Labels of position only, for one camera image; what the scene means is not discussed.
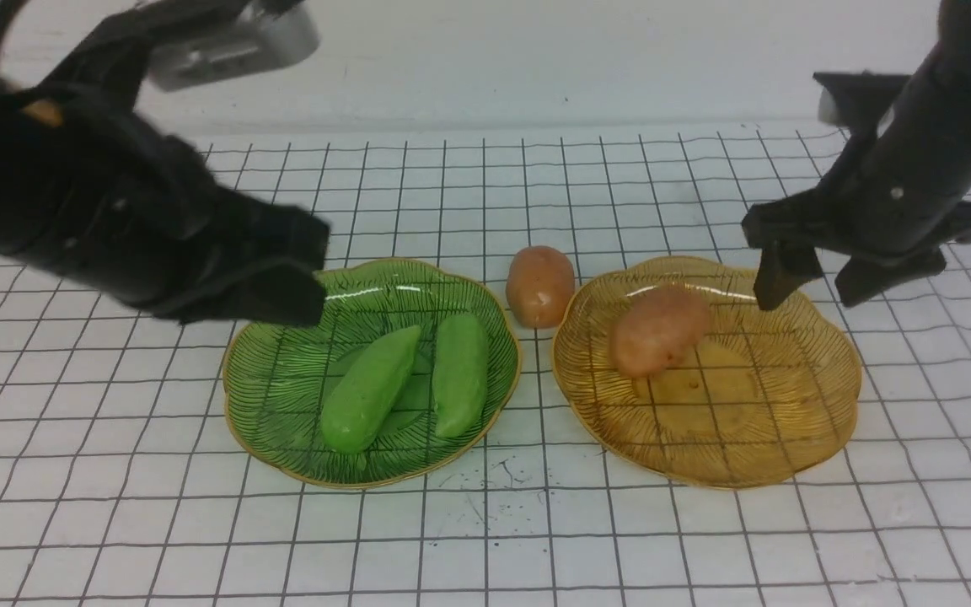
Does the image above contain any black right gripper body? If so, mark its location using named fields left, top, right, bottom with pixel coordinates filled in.
left=741, top=143, right=971, bottom=266

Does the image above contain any green cucumber toy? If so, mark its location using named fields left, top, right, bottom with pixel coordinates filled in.
left=320, top=325, right=421, bottom=454
left=432, top=314, right=489, bottom=438

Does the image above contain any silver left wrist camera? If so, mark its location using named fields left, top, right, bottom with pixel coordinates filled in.
left=148, top=1, right=321, bottom=91

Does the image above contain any brown potato toy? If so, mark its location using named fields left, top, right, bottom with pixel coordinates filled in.
left=506, top=245, right=577, bottom=328
left=609, top=284, right=712, bottom=378

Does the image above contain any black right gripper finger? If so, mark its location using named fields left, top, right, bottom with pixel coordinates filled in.
left=753, top=241, right=823, bottom=311
left=834, top=249, right=947, bottom=308

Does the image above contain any amber glass plate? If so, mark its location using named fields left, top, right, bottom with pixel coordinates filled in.
left=551, top=256, right=863, bottom=489

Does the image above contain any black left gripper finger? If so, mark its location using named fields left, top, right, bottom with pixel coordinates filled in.
left=216, top=190, right=331, bottom=273
left=152, top=258, right=326, bottom=327

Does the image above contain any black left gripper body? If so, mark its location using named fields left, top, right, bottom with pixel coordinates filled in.
left=0, top=101, right=284, bottom=325

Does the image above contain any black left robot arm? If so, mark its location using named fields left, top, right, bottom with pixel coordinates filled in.
left=0, top=43, right=330, bottom=327

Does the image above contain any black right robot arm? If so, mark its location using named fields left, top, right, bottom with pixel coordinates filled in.
left=741, top=1, right=971, bottom=310

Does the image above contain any green glass plate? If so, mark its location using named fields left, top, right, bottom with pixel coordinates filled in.
left=223, top=258, right=523, bottom=488

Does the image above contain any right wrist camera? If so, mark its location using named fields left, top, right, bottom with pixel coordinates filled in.
left=813, top=72, right=912, bottom=132

